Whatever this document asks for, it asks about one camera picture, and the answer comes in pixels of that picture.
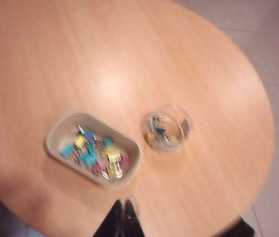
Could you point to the pink binder clip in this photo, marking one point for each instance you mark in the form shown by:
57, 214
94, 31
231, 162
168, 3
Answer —
125, 160

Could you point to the clear round plastic jar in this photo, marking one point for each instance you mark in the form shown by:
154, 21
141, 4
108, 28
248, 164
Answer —
186, 128

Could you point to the pink sticky note pad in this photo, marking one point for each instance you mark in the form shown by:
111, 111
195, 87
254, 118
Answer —
98, 168

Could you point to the beige rectangular pulp container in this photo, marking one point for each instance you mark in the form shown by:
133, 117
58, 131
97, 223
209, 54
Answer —
62, 128

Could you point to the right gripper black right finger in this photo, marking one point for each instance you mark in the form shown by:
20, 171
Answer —
133, 222

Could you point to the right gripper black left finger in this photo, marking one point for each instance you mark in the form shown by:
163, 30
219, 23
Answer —
113, 224

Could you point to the yellow binder clip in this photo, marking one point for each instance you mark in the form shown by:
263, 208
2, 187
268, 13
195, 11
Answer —
172, 140
114, 170
80, 141
110, 154
151, 137

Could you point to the blue binder clip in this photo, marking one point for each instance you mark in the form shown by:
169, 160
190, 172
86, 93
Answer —
90, 135

